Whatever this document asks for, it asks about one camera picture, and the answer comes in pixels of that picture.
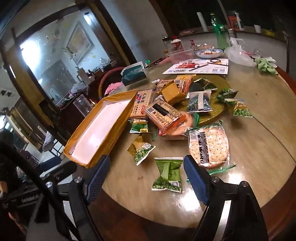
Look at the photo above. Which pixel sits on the black pen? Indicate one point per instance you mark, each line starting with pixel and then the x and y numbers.
pixel 198 67

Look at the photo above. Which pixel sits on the clear plastic bag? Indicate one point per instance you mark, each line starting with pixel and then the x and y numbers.
pixel 78 87

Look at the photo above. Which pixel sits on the red hoop chair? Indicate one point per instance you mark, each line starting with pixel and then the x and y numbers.
pixel 103 78

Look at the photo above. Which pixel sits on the yellow snack packet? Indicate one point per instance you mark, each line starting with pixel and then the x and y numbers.
pixel 172 91

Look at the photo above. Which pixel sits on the small green-capped bottle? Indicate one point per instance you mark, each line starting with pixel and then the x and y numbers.
pixel 147 62

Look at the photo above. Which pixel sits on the orange snack packet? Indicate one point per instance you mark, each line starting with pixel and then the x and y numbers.
pixel 185 83

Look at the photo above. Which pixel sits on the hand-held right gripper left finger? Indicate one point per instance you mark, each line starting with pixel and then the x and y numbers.
pixel 99 176

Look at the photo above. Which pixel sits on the blue patterned plate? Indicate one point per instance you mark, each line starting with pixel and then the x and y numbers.
pixel 209 53

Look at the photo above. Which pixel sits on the orange barcode cracker packet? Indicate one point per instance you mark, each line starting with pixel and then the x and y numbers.
pixel 165 114

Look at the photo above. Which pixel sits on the dark wooden cabinet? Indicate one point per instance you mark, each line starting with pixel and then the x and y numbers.
pixel 67 120

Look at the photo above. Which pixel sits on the white spray bottle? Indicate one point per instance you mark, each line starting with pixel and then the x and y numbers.
pixel 239 21

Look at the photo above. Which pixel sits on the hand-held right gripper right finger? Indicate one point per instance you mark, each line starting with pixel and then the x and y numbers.
pixel 196 180

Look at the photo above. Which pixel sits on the framed picture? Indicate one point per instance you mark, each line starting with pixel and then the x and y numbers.
pixel 81 42

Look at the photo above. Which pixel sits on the green cloth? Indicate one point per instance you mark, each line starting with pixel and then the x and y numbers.
pixel 266 64

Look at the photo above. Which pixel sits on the pink cloth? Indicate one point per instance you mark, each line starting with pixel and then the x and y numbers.
pixel 113 87

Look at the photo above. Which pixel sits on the gold glitter turntable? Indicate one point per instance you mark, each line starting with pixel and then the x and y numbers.
pixel 212 118

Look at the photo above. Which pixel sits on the white cup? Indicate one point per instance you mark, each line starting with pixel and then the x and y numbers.
pixel 257 28

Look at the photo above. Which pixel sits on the white paper roll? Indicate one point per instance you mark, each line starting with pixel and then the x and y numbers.
pixel 201 21

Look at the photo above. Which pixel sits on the printed paper leaflet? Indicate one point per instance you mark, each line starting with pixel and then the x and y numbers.
pixel 217 67

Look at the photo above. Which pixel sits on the black stool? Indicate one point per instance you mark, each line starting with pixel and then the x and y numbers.
pixel 54 148

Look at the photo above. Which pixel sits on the clear glass pitcher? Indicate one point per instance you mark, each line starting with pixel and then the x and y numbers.
pixel 82 104

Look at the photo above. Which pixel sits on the yellow cardboard box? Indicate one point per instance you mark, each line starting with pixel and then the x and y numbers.
pixel 99 129

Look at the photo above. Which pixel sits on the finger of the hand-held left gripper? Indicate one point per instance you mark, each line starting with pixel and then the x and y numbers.
pixel 59 169

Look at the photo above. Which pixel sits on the metal can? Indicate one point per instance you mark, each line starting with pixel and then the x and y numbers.
pixel 231 33

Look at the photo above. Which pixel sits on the glass jar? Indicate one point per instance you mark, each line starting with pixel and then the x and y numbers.
pixel 166 44

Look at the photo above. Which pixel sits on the green plastic bottle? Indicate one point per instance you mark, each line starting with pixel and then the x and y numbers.
pixel 219 32

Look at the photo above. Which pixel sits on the clear plastic container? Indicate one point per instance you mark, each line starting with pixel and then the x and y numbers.
pixel 180 56

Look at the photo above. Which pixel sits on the red and white bottle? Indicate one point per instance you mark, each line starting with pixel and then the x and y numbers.
pixel 177 45

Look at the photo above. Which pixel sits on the green tissue box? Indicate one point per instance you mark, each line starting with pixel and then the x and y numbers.
pixel 134 73

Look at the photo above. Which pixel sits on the white plastic bag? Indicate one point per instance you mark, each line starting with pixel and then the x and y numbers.
pixel 239 54

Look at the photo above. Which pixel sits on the grey folded cloth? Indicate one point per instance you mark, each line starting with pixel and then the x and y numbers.
pixel 48 141

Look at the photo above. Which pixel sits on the red box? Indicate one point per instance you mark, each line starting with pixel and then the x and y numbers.
pixel 232 22

